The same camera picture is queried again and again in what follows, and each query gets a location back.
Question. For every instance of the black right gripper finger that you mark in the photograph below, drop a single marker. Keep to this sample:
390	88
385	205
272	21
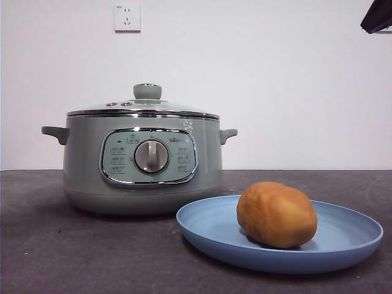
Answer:
378	16

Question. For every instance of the brown potato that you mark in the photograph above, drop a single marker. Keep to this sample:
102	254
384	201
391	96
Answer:
275	214

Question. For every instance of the glass lid with green knob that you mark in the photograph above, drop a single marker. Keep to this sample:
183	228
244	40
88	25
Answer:
147	92

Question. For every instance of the blue round plate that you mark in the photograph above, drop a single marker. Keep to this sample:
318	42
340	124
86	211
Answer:
211	232

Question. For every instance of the pale green electric steamer pot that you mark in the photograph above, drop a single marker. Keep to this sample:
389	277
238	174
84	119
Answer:
85	159

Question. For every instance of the white wall socket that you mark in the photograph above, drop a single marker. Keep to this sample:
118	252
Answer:
127	18
386	31

